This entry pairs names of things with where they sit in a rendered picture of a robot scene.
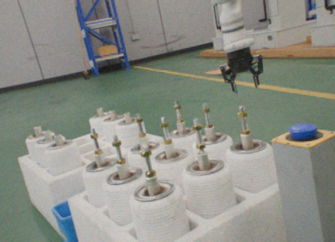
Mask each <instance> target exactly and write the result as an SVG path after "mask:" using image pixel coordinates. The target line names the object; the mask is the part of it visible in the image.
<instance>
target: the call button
mask: <svg viewBox="0 0 335 242"><path fill-rule="evenodd" d="M288 130H289V134H291V135H292V136H293V138H295V139H308V138H313V137H314V136H315V133H317V131H318V130H317V126H316V125H313V124H310V123H303V124H298V125H293V126H291V127H290V128H289V129H288Z"/></svg>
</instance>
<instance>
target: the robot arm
mask: <svg viewBox="0 0 335 242"><path fill-rule="evenodd" d="M213 1H214V2H215V3H216V4H222V13H221V15H220V22H221V29H222V31H223V32H222V34H223V41H224V53H226V56H227V58H228V62H227V64H224V65H220V66H219V67H220V69H221V73H222V75H223V79H224V81H225V82H226V83H230V84H231V87H232V90H233V92H235V93H237V89H236V85H235V77H236V74H237V73H240V72H243V71H247V70H250V71H251V73H252V74H253V79H254V84H255V88H258V86H259V74H262V73H263V72H264V70H263V63H262V55H260V54H258V55H257V56H252V54H251V52H250V48H249V46H253V45H254V39H253V38H248V36H247V32H246V29H245V25H244V19H243V16H242V0H213ZM254 59H255V61H256V62H257V64H258V70H257V71H255V70H254V69H253V68H252V67H251V63H252V62H253V60H254ZM227 67H230V68H231V69H232V71H231V75H230V79H229V78H228V77H227V76H226V74H225V71H226V70H227Z"/></svg>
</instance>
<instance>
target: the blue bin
mask: <svg viewBox="0 0 335 242"><path fill-rule="evenodd" d="M52 213H53V215H54V216H55V217H56V219H57V223H58V225H59V230H60V231H61V236H62V238H63V242H79V241H78V236H77V233H76V228H75V226H74V221H73V218H72V214H71V211H70V206H69V203H68V200H66V201H64V202H62V203H60V204H56V205H55V206H53V208H52Z"/></svg>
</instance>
